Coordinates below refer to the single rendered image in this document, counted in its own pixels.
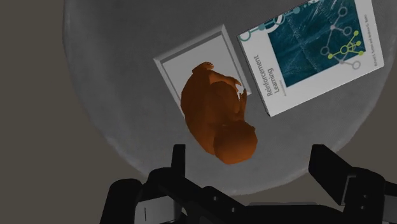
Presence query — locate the orange seated figure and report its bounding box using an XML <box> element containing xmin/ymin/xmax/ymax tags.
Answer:
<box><xmin>180</xmin><ymin>61</ymin><xmax>258</xmax><ymax>165</ymax></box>

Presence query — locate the round grey table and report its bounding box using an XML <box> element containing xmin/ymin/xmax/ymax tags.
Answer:
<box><xmin>62</xmin><ymin>0</ymin><xmax>397</xmax><ymax>197</ymax></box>

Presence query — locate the white and teal book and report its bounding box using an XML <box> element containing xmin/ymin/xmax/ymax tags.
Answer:
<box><xmin>236</xmin><ymin>0</ymin><xmax>385</xmax><ymax>118</ymax></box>

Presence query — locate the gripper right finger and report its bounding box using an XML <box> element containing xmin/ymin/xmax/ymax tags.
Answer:
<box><xmin>308</xmin><ymin>144</ymin><xmax>397</xmax><ymax>224</ymax></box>

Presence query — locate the grey rectangular tray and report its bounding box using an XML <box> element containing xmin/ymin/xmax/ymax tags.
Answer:
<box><xmin>153</xmin><ymin>24</ymin><xmax>253</xmax><ymax>117</ymax></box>

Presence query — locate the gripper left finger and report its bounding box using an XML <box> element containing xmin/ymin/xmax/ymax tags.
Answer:
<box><xmin>99</xmin><ymin>143</ymin><xmax>249</xmax><ymax>224</ymax></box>

